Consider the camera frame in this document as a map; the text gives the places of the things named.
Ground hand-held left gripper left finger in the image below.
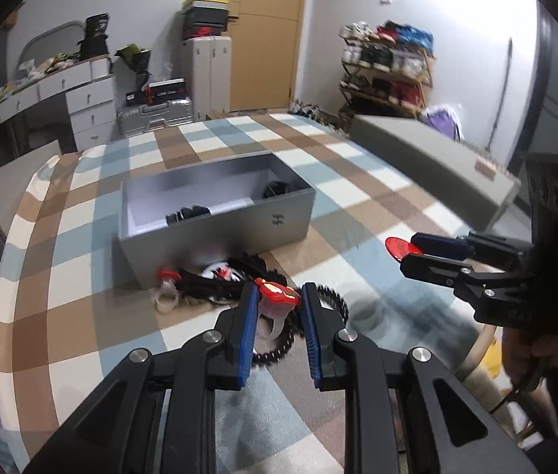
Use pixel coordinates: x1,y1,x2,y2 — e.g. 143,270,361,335
22,284,260,474

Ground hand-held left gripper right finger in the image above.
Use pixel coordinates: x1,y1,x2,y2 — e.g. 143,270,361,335
301,282,539,474

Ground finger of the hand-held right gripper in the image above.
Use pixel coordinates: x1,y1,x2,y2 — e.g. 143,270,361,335
400,253,531,307
411,231,531,270

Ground red round disc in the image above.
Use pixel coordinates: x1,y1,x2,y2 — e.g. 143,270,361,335
385,236,423,261

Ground red gem plastic ring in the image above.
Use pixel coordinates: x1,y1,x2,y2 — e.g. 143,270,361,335
154,269,184,313
254,278,302,341

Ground grey rectangular box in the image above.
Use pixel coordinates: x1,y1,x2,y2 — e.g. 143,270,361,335
120,152,317,290

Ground person's right hand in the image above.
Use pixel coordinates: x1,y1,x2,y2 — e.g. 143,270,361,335
502,327,558,396

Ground purple cloth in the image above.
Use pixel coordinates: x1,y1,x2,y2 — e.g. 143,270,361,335
422,106,460,141

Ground long thin stick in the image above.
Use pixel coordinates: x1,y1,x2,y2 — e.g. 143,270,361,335
488,37,514,151

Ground checked tablecloth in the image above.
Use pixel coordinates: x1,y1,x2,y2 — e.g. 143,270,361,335
0,111,531,474

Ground wooden shoe rack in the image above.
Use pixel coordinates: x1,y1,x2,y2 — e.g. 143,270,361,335
339,22,436,110

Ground shoes on floor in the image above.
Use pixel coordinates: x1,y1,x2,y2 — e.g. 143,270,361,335
289,99,349,129

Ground silver ribbed suitcase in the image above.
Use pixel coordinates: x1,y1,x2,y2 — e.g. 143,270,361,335
117,98,195,138

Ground black and red box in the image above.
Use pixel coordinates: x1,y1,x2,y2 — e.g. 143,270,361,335
145,79,188,105

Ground white tall suitcase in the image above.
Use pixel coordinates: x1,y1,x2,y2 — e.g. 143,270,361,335
182,36,233,120

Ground wooden door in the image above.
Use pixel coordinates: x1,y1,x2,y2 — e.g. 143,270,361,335
217,0,309,112

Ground white desk with drawers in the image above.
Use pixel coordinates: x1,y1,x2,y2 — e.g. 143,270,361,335
0,56,118,151

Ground dark wrapped bouquet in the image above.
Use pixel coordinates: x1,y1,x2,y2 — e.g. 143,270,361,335
115,44,152,94

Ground black shoebox with red logo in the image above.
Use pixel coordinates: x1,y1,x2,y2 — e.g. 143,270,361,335
182,24,230,40

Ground clutter on desk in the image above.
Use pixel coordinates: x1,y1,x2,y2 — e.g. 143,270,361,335
0,53,83,100

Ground black box on desk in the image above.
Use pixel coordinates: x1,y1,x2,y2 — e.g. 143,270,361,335
79,14,112,60

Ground black bead bracelet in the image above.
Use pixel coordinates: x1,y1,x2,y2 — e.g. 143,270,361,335
252,284,349,369

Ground pile of black cords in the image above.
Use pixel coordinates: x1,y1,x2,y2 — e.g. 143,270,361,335
180,253,287,308

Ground black hair tie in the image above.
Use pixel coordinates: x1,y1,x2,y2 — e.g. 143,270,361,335
166,206,210,225

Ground black coiled bracelet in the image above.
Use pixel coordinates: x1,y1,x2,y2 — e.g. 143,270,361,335
262,180,292,199

